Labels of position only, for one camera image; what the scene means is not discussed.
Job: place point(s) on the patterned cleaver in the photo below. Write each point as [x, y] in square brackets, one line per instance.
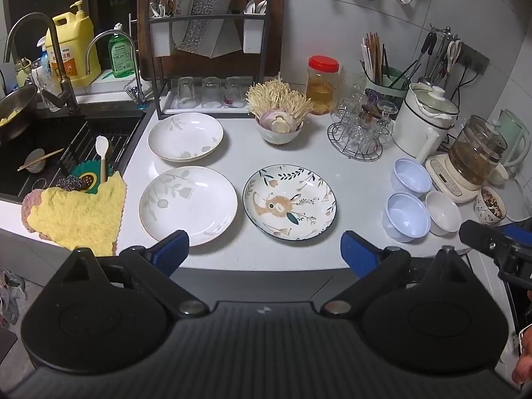
[203, 16]

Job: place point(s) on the scissors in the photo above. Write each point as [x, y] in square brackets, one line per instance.
[454, 54]

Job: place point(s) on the green dish soap bottle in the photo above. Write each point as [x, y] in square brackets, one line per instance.
[120, 56]

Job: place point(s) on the pair of wooden chopsticks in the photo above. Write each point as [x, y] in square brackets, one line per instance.
[50, 154]

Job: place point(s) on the plate with animal floral pattern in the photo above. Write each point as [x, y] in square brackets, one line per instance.
[289, 201]

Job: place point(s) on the green utensil holder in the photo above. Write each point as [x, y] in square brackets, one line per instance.
[390, 87]

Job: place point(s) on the green silicone trivet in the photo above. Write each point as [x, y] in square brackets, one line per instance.
[85, 172]

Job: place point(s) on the yellow cloth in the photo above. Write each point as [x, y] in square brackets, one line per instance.
[83, 216]

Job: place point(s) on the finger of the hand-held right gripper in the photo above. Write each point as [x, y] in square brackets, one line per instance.
[478, 237]

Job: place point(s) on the chrome faucet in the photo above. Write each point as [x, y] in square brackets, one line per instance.
[135, 62]

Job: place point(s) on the small white cup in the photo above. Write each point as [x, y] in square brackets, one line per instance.
[498, 173]

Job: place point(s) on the bronze faucet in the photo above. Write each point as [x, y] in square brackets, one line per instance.
[58, 70]

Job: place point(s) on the pale green electric kettle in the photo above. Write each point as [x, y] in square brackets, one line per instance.
[517, 137]

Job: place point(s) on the dark wall outlet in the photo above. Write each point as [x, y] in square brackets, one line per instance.
[474, 60]

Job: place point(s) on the clear drinking glass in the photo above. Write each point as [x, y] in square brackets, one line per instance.
[186, 93]
[233, 92]
[210, 93]

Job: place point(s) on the bundle of wooden chopsticks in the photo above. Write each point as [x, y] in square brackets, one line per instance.
[374, 56]

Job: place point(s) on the pink cloth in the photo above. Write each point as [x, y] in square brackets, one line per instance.
[28, 212]

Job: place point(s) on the white drain tray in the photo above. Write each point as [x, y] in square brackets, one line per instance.
[208, 110]

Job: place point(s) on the patterned bowl of grains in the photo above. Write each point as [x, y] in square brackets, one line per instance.
[490, 205]

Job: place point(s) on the white bowl of vegetables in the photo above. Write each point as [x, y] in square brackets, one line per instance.
[278, 137]

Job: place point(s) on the steel pot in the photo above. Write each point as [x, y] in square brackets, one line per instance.
[16, 112]

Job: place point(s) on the ginger slice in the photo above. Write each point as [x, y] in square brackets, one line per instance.
[282, 124]

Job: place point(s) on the white plate grey floral print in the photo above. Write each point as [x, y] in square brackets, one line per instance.
[186, 137]
[189, 205]

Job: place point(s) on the small grey bowl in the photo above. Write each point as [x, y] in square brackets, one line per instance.
[35, 162]

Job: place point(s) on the black cooking utensils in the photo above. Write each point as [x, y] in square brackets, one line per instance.
[405, 75]

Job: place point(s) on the glass kettle on cream base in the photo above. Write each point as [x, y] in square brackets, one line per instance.
[474, 149]

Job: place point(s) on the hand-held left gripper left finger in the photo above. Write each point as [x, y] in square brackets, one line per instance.
[171, 252]

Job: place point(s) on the red-lidded plastic jar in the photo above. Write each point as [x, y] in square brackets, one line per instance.
[321, 87]

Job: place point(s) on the halved purple onion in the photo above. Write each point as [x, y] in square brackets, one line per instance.
[268, 118]

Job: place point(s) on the yellow detergent bottle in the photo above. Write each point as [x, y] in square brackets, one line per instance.
[77, 54]

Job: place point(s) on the black sink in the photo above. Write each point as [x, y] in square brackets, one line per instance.
[79, 133]

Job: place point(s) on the steel wool scrubber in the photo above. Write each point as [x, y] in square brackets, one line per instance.
[70, 183]

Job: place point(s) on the metal spoons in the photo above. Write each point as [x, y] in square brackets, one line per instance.
[255, 7]
[160, 9]

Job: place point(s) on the person's right hand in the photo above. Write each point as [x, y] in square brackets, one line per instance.
[524, 361]

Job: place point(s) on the white cutlery holder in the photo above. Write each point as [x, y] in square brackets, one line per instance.
[252, 37]
[160, 41]

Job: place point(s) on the wooden cutting board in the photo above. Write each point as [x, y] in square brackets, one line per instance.
[274, 29]

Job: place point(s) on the hanging utensil rack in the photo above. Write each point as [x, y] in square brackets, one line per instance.
[436, 54]

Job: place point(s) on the plastic bags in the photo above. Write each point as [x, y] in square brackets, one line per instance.
[10, 295]

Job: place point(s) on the white electric pot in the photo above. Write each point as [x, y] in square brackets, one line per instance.
[419, 120]

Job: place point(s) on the pale blue bowl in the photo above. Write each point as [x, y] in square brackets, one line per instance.
[407, 217]
[411, 176]

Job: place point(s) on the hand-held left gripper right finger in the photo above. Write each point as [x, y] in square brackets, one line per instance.
[358, 254]

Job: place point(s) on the small white bowl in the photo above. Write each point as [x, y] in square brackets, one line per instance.
[444, 212]

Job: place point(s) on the black knife rack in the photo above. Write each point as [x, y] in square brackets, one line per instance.
[262, 70]

